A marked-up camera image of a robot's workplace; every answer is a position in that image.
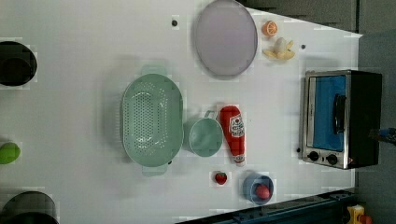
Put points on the blue oven door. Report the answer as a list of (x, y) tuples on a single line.
[(322, 95)]

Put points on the silver black toaster oven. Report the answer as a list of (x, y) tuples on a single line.
[(357, 114)]

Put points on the red ketchup bottle toy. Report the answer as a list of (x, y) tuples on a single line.
[(233, 128)]

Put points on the green oval colander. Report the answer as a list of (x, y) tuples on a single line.
[(151, 118)]

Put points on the red strawberry toy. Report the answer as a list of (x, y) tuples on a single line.
[(221, 178)]

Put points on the purple round plate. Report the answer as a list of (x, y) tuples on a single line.
[(226, 38)]

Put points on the blue bowl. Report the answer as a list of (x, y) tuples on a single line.
[(250, 184)]

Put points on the red fruit in bowl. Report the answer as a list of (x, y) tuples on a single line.
[(263, 192)]

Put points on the peeled banana toy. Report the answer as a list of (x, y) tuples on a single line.
[(281, 50)]

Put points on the orange slice toy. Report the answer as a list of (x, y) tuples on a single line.
[(270, 28)]

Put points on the yellow red toy object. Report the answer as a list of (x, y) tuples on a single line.
[(358, 216)]

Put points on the green bottle toy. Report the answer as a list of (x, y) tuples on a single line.
[(9, 152)]

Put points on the green cup with handle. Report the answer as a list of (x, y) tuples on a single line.
[(204, 135)]

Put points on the blue metal frame rail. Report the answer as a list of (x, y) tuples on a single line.
[(326, 208)]

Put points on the black cylinder upper post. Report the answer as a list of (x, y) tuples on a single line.
[(18, 64)]

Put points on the black cylinder post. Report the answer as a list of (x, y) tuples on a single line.
[(30, 207), (18, 64)]

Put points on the black cylinder lower post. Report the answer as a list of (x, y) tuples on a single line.
[(30, 207)]

